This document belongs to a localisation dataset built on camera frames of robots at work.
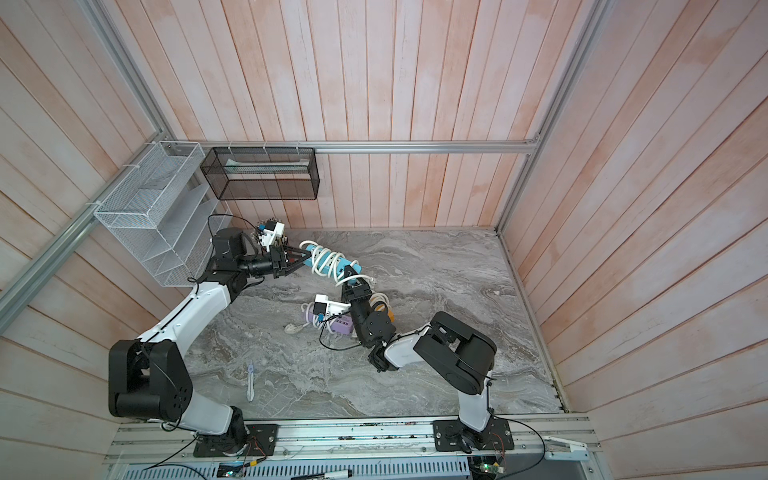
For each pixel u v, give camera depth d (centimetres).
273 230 75
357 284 76
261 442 73
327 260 76
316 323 89
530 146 94
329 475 68
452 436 72
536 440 75
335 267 75
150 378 43
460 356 50
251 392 81
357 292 71
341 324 88
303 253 76
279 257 71
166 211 73
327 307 71
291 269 74
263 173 105
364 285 73
